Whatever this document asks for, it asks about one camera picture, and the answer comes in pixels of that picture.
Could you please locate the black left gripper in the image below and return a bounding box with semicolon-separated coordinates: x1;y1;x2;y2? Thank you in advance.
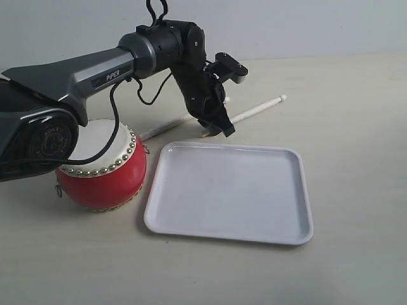
174;63;235;137

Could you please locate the white wooden drumstick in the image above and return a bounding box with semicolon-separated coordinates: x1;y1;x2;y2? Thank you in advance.
199;94;287;138

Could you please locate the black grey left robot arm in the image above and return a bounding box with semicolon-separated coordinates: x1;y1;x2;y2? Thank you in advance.
1;20;240;182

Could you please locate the red small drum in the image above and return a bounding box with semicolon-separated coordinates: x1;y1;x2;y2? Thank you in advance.
55;122;147;212

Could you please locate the white rectangular plastic tray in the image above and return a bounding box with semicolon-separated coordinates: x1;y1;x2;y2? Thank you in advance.
144;141;314;246

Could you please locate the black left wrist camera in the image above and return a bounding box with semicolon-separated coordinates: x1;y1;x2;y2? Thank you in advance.
205;52;249;84

